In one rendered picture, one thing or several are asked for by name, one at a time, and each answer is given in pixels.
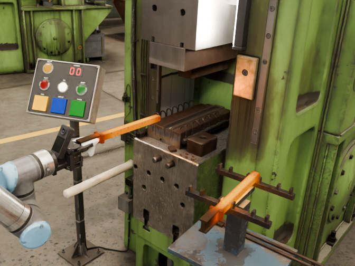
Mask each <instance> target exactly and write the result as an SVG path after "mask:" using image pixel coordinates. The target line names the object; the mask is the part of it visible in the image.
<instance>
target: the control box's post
mask: <svg viewBox="0 0 355 266"><path fill-rule="evenodd" d="M69 121H70V127H72V128H73V129H74V133H73V135H72V138H77V137H79V135H80V131H79V122H78V121H71V120H69ZM73 179H74V180H75V181H79V180H81V179H82V178H81V168H78V169H75V170H73ZM81 182H82V181H80V182H78V183H74V182H73V185H74V186H75V185H77V184H79V183H81ZM74 203H75V213H76V220H78V221H81V220H83V198H82V192H81V193H79V194H77V195H75V196H74ZM76 230H77V243H79V246H80V254H82V243H84V244H85V230H84V221H82V222H80V223H77V222H76Z"/></svg>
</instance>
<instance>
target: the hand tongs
mask: <svg viewBox="0 0 355 266"><path fill-rule="evenodd" d="M215 225H217V226H219V227H225V228H226V220H222V221H220V220H219V221H218V222H217V223H216V224H215ZM246 234H249V235H251V236H253V237H256V238H258V239H260V240H262V241H264V242H267V243H269V244H271V245H273V246H276V247H278V248H280V249H282V250H284V251H287V252H289V253H291V254H293V255H295V256H298V257H300V258H302V259H304V260H306V261H309V262H311V263H314V264H316V265H318V266H326V265H323V264H321V263H319V262H317V261H314V260H312V259H310V258H308V257H306V256H303V255H301V254H299V253H297V252H294V251H292V250H290V249H288V248H285V247H283V246H281V245H279V244H277V243H274V242H272V241H270V240H268V239H265V238H263V237H261V236H259V235H256V234H254V233H251V232H249V231H246ZM246 238H247V239H249V240H251V241H253V242H255V243H257V244H260V245H262V246H264V247H266V248H268V249H270V250H272V251H275V252H277V253H279V254H281V255H283V256H285V257H288V258H290V259H292V260H294V261H296V262H298V263H301V264H303V265H305V266H313V265H311V264H309V263H306V262H304V261H302V260H300V259H298V258H295V257H293V256H291V255H289V254H287V253H285V252H282V251H280V250H278V249H276V248H274V247H271V246H269V245H267V244H265V243H263V242H261V241H258V240H256V239H254V238H251V237H249V236H247V235H246Z"/></svg>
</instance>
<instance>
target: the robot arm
mask: <svg viewBox="0 0 355 266"><path fill-rule="evenodd" d="M73 133H74V129H73V128H72V127H70V126H67V125H61V128H60V130H59V132H58V135H57V137H56V139H55V142H54V144H53V146H52V149H51V151H50V150H47V151H46V150H44V149H42V150H39V151H36V152H34V153H31V154H29V155H26V156H24V157H21V158H18V159H16V160H13V161H8V162H6V163H5V164H2V165H0V225H1V226H3V227H4V228H6V230H7V231H9V232H10V233H12V234H13V235H15V236H16V237H18V238H19V239H20V243H21V244H22V245H23V246H24V247H25V248H27V249H35V248H38V247H40V246H42V245H44V244H45V243H46V242H47V241H48V239H49V238H50V236H51V228H50V224H49V223H48V222H47V220H46V219H45V217H44V215H43V213H42V211H41V209H40V207H39V206H38V204H37V202H36V198H35V190H34V182H36V181H39V180H41V179H43V178H45V177H47V176H50V175H53V176H55V175H57V171H60V170H62V169H66V170H69V171H73V170H75V169H78V168H80V167H82V166H83V156H82V155H81V153H82V154H85V153H88V155H89V156H92V155H93V154H94V151H95V145H96V144H97V143H98V142H99V139H98V138H96V139H93V140H90V141H87V142H83V143H81V145H78V143H77V142H76V139H79V138H82V137H77V138H72V135H73ZM77 166H79V167H77ZM67 167H68V168H67ZM75 167H77V168H75Z"/></svg>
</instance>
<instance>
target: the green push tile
mask: <svg viewBox="0 0 355 266"><path fill-rule="evenodd" d="M85 108H86V102H83V101H76V100H72V101H71V106H70V111H69V115H70V116H76V117H84V113H85Z"/></svg>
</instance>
